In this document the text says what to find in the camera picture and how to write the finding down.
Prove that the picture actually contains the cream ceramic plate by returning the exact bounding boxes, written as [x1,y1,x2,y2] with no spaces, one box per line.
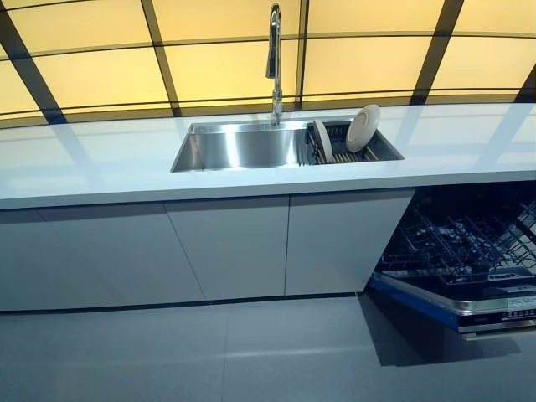
[313,119,335,162]
[345,104,381,153]

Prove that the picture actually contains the white cabinet door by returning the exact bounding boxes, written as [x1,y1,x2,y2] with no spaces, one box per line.
[0,202,209,312]
[163,196,291,301]
[284,188,416,296]

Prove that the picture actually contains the stainless steel sink basin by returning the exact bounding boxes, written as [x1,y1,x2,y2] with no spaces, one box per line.
[169,118,405,173]

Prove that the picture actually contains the black dish drying rack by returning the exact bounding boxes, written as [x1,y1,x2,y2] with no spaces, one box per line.
[305,119,380,165]

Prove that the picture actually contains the chrome gooseneck kitchen faucet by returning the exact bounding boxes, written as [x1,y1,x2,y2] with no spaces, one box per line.
[265,2,286,127]

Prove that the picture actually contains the black wire lower dishwasher rack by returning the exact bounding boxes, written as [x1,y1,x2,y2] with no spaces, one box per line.
[380,200,536,286]

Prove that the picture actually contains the black wire dishwasher rack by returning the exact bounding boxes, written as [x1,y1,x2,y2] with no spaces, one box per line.
[380,200,536,286]
[508,200,536,263]

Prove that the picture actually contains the black wire upper dishwasher rack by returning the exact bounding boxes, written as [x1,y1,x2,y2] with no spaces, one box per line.
[508,200,536,263]

